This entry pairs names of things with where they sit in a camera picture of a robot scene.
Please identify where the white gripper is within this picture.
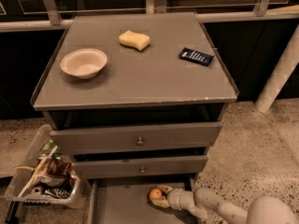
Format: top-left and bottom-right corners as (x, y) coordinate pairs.
(151, 185), (195, 210)

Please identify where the orange fruit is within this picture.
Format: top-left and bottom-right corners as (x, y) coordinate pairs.
(149, 188), (163, 202)

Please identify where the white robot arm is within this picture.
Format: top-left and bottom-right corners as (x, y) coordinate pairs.
(149, 185), (299, 224)

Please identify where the grey open bottom drawer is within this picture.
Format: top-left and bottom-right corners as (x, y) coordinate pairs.
(87, 175), (202, 224)

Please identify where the grey middle drawer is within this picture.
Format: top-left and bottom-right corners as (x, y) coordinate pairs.
(73, 156), (208, 179)

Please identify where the grey drawer cabinet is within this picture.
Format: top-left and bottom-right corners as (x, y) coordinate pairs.
(30, 12), (240, 182)

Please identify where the grey top drawer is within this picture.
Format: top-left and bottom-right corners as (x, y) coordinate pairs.
(50, 122), (222, 155)

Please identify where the black striped packet in bin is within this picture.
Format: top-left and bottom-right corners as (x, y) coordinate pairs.
(45, 188), (70, 199)

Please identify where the brown snack bag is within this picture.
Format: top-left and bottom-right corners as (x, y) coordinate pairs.
(42, 159), (71, 187)

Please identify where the clear plastic bin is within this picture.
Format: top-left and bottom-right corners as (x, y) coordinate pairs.
(5, 125), (81, 208)

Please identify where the white paper bowl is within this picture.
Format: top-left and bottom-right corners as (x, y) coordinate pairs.
(60, 49), (107, 79)

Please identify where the yellow sponge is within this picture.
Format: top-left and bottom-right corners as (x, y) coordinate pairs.
(119, 30), (150, 51)

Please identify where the white diagonal post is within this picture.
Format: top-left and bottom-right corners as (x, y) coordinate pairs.
(255, 25), (299, 113)

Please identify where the metal railing frame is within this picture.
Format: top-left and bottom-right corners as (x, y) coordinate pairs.
(0, 0), (299, 33)

